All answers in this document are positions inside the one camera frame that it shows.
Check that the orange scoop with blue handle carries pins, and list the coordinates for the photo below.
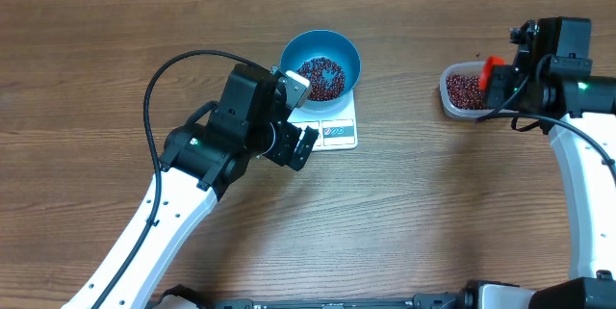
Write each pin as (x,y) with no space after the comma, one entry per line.
(486,72)

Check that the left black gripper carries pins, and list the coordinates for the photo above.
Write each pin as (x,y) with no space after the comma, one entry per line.
(285,155)

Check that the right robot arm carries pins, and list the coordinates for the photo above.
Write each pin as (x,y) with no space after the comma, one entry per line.
(551,85)

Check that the red beans in bowl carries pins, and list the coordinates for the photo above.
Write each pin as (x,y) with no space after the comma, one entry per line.
(326,77)

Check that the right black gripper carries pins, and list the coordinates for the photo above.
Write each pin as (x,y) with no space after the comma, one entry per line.
(510,107)

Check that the clear plastic container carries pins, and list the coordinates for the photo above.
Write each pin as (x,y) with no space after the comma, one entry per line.
(467,68)

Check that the white digital kitchen scale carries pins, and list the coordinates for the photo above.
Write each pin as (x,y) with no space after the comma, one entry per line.
(335,121)

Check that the blue bowl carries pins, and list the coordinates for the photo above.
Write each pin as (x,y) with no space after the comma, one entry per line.
(324,43)

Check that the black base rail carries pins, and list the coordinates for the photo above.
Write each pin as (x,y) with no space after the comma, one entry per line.
(184,297)

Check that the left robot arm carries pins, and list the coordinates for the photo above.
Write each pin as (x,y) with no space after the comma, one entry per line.
(198,164)

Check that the red beans in container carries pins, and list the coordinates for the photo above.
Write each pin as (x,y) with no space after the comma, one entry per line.
(464,92)

